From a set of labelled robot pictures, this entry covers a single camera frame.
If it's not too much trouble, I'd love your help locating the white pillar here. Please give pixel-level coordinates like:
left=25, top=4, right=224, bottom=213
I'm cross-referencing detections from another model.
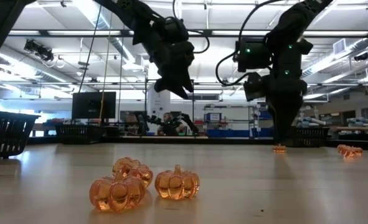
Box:
left=147, top=88, right=172, bottom=137

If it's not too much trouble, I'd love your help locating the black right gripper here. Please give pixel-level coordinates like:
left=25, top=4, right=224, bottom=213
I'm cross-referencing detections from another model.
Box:
left=243, top=72, right=309, bottom=145

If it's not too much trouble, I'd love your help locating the arm cable loop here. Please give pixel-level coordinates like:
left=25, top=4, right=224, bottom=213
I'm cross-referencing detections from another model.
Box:
left=172, top=0, right=210, bottom=55
left=215, top=0, right=284, bottom=87

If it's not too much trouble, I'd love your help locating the black hanging cable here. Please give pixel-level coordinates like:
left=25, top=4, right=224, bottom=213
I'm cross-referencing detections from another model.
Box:
left=77, top=4, right=103, bottom=93

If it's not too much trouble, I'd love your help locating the silver air duct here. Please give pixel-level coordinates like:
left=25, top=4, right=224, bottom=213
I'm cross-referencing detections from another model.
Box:
left=301, top=37, right=368, bottom=84
left=0, top=43, right=75, bottom=83

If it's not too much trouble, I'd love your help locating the black monitor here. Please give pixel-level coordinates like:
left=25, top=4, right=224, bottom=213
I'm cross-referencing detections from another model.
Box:
left=71, top=91, right=117, bottom=120

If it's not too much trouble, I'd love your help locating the thin black station frame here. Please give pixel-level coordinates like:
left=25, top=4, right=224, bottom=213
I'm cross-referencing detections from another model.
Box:
left=144, top=77, right=196, bottom=137

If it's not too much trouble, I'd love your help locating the blue box with white label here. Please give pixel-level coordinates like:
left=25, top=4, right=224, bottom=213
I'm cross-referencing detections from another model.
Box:
left=204, top=112, right=222, bottom=123

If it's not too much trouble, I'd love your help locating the left arm cable loop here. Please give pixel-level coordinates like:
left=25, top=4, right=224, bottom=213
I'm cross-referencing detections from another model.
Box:
left=172, top=0, right=210, bottom=55

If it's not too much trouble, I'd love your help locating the blue storage bin row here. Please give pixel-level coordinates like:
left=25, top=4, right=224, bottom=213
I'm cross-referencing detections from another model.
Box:
left=206, top=129, right=275, bottom=139

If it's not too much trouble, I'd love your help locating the grey material roll stack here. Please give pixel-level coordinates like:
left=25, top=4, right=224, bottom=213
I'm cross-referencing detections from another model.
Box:
left=297, top=116, right=328, bottom=128
left=346, top=116, right=368, bottom=128

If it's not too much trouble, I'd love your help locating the black plastic tray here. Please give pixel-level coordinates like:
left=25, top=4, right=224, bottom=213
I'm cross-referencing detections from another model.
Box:
left=0, top=109, right=42, bottom=161
left=55, top=124, right=105, bottom=145
left=285, top=126, right=331, bottom=148

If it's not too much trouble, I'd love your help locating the right arm cable loop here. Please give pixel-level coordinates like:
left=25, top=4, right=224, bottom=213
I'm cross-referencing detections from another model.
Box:
left=215, top=0, right=284, bottom=87

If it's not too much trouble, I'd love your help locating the white air vent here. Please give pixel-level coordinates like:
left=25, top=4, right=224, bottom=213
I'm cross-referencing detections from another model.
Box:
left=333, top=38, right=356, bottom=55

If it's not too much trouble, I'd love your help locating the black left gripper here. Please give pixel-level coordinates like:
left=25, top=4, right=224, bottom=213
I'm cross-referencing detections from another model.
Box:
left=141, top=17, right=196, bottom=100

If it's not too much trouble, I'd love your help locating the thin grey horizontal rail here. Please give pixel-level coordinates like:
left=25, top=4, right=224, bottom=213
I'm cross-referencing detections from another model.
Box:
left=0, top=81, right=368, bottom=87

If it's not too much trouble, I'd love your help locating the wooden workbench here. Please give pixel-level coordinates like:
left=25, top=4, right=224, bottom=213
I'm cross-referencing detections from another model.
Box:
left=31, top=123, right=57, bottom=138
left=328, top=126, right=368, bottom=132

